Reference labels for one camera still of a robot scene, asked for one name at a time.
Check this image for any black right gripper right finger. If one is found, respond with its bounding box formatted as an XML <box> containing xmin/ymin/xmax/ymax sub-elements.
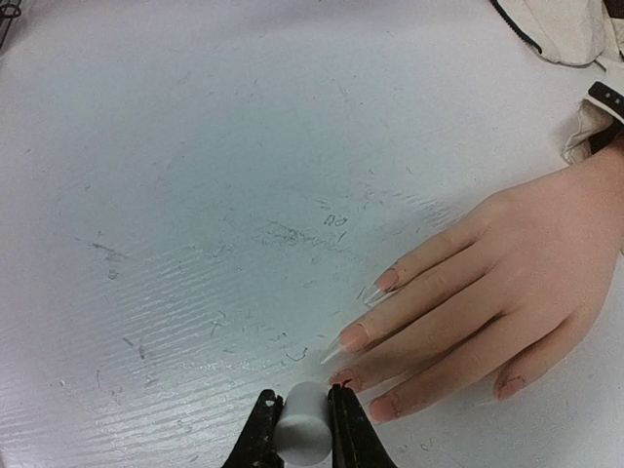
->
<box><xmin>329</xmin><ymin>384</ymin><xmax>397</xmax><ymax>468</ymax></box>

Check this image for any beige jacket with black lining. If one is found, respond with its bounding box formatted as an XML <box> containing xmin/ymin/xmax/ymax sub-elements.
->
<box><xmin>491</xmin><ymin>0</ymin><xmax>623</xmax><ymax>164</ymax></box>

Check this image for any white nail polish cap brush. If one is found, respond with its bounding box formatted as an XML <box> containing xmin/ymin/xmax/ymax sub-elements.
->
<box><xmin>274</xmin><ymin>381</ymin><xmax>332</xmax><ymax>467</ymax></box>

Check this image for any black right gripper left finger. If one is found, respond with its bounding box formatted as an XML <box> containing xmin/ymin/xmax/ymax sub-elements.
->
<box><xmin>222</xmin><ymin>389</ymin><xmax>284</xmax><ymax>468</ymax></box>

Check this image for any mannequin hand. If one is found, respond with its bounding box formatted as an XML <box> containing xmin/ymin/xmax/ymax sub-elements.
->
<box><xmin>329</xmin><ymin>139</ymin><xmax>623</xmax><ymax>422</ymax></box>

